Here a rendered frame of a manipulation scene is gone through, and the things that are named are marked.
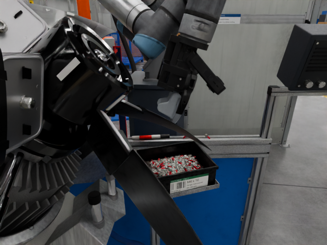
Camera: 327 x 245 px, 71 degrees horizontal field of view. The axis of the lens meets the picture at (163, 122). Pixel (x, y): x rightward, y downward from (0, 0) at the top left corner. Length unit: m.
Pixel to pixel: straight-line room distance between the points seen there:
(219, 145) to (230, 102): 1.58
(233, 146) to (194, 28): 0.53
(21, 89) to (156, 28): 0.39
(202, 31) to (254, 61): 1.92
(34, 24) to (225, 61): 2.08
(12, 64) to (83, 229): 0.26
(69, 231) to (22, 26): 0.29
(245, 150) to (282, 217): 1.07
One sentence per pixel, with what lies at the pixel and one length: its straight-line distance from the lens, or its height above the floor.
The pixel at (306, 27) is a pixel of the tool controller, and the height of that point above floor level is 1.24.
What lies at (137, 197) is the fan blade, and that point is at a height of 1.04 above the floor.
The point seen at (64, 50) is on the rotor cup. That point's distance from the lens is 0.27.
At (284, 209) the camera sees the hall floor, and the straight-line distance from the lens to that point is 2.00.
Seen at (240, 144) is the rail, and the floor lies 0.83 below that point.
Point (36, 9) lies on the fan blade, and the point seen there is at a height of 1.29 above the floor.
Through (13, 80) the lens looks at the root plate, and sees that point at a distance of 0.24.
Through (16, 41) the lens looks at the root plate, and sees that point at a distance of 0.33.
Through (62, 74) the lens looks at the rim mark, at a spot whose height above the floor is 1.21.
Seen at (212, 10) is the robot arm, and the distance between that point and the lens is 0.51.
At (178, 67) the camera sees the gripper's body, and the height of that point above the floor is 1.17.
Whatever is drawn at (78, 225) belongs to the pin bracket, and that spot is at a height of 0.98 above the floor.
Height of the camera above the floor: 1.26
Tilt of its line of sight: 24 degrees down
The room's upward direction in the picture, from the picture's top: straight up
